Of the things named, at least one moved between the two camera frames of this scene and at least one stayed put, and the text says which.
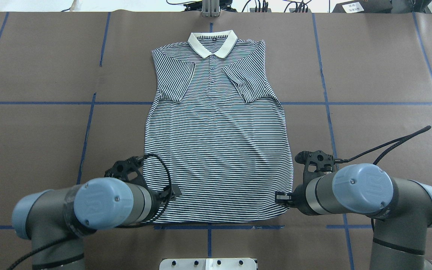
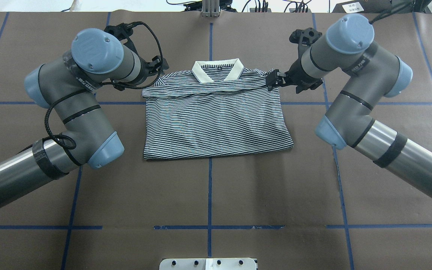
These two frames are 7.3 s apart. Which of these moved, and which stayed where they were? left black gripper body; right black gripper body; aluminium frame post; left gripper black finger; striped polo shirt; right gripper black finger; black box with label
Moved: left black gripper body; striped polo shirt; right black gripper body; right gripper black finger; left gripper black finger
Stayed: black box with label; aluminium frame post
